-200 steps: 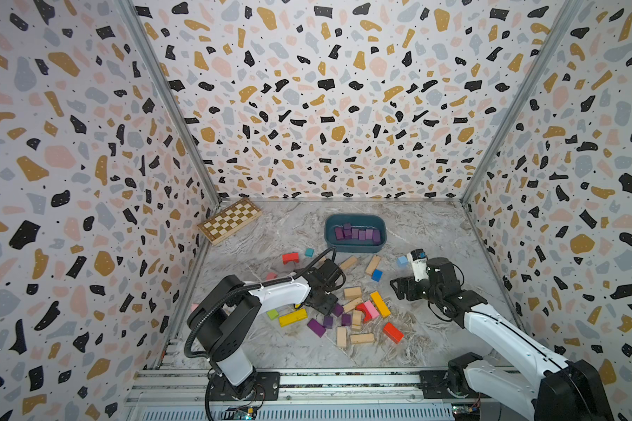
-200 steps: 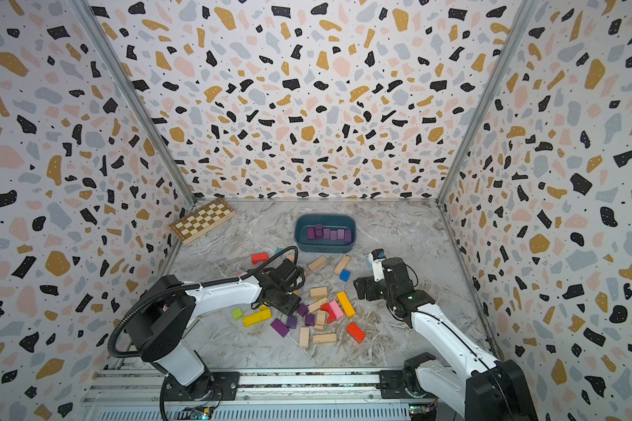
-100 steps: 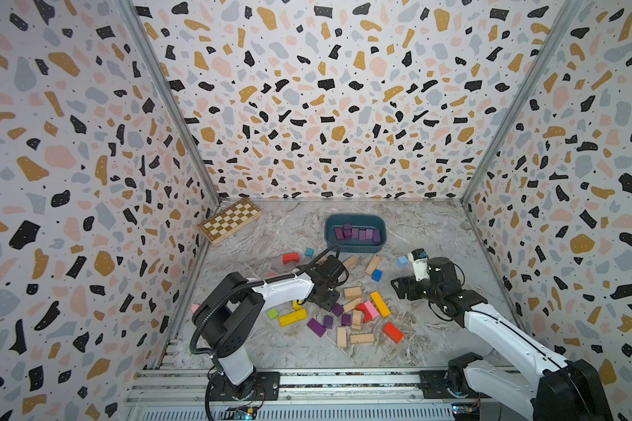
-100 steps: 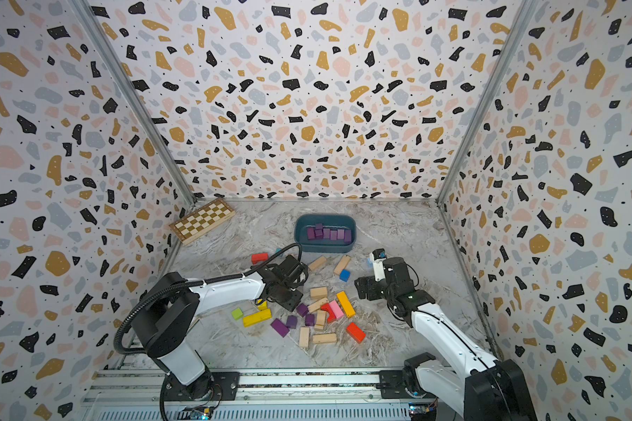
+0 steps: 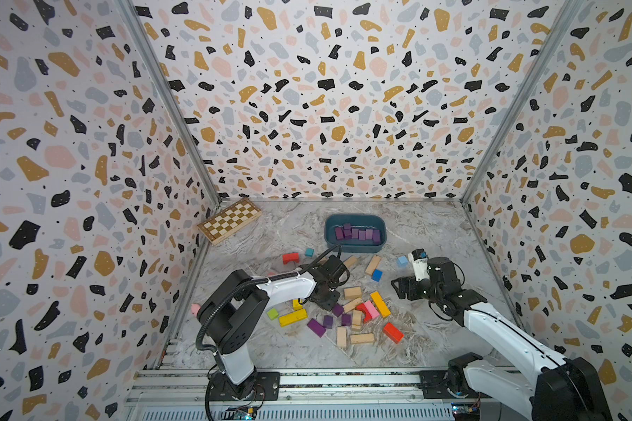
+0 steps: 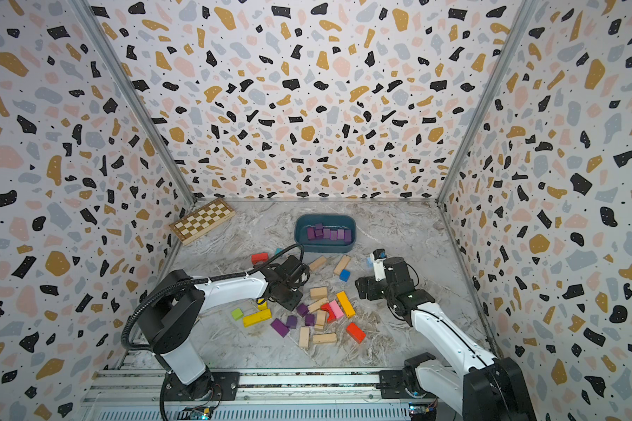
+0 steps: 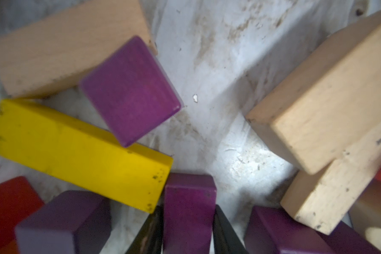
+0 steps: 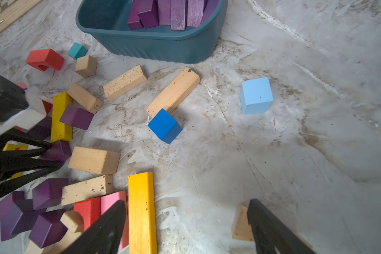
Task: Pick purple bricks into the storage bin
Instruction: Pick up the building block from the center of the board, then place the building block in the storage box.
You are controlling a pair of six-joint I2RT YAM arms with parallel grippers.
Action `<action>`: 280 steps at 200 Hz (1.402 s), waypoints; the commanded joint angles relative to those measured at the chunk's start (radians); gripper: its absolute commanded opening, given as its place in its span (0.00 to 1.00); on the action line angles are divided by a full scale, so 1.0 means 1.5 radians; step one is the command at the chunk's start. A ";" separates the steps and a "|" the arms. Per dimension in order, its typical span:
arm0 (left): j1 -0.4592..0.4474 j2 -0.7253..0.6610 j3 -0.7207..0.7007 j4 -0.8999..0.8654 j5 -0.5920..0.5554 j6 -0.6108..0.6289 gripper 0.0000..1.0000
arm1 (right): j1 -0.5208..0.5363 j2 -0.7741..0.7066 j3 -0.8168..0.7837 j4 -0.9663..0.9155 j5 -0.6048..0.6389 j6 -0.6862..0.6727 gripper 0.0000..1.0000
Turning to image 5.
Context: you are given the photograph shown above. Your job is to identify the purple small cube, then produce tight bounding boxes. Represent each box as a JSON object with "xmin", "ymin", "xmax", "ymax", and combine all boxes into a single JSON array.
[{"xmin": 342, "ymin": 224, "xmax": 352, "ymax": 239}]

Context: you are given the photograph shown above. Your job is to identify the red rectangular block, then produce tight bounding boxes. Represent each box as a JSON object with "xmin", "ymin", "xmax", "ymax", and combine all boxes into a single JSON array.
[{"xmin": 383, "ymin": 322, "xmax": 404, "ymax": 344}]

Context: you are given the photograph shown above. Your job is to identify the natural wood long block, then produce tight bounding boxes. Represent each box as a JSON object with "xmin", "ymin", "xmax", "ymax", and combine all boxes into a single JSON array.
[{"xmin": 365, "ymin": 255, "xmax": 381, "ymax": 276}]

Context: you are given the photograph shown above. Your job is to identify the amber yellow long block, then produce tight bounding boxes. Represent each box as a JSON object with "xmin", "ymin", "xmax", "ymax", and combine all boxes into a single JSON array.
[{"xmin": 370, "ymin": 291, "xmax": 391, "ymax": 319}]

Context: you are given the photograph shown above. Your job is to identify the pink long block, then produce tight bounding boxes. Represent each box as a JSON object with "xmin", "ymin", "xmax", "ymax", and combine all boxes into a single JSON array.
[{"xmin": 364, "ymin": 301, "xmax": 379, "ymax": 320}]

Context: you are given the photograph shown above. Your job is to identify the teal plastic storage bin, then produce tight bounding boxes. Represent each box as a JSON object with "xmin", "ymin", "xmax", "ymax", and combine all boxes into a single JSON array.
[{"xmin": 324, "ymin": 213, "xmax": 387, "ymax": 254}]

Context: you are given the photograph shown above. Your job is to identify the yellow flat block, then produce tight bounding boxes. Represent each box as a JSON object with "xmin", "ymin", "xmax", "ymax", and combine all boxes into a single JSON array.
[{"xmin": 279, "ymin": 309, "xmax": 307, "ymax": 327}]

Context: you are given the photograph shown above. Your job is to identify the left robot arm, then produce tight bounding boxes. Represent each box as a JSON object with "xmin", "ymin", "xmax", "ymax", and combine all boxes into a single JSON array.
[{"xmin": 192, "ymin": 245, "xmax": 350, "ymax": 399}]

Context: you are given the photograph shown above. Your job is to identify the red curved arch block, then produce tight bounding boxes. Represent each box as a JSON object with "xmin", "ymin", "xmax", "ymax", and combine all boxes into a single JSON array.
[{"xmin": 355, "ymin": 303, "xmax": 371, "ymax": 324}]

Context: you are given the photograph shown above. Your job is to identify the purple flat block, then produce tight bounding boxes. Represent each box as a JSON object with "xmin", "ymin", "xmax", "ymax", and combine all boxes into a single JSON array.
[{"xmin": 307, "ymin": 319, "xmax": 328, "ymax": 338}]

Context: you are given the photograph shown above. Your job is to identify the wooden chessboard box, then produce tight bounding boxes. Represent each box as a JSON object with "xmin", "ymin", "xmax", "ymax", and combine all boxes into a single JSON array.
[{"xmin": 198, "ymin": 198, "xmax": 262, "ymax": 246}]

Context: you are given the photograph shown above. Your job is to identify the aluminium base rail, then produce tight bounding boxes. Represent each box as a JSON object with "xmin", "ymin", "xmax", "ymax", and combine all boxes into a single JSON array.
[{"xmin": 121, "ymin": 368, "xmax": 523, "ymax": 420}]

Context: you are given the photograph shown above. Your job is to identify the blue cube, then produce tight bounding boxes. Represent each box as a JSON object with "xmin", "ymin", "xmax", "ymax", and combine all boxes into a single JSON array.
[{"xmin": 371, "ymin": 269, "xmax": 383, "ymax": 282}]

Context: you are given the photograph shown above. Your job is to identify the natural wood bar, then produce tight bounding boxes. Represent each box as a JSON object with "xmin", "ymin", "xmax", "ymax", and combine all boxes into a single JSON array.
[{"xmin": 344, "ymin": 256, "xmax": 358, "ymax": 269}]

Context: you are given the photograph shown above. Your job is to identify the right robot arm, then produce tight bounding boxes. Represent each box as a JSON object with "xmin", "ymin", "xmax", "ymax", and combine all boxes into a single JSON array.
[{"xmin": 391, "ymin": 249, "xmax": 612, "ymax": 420}]

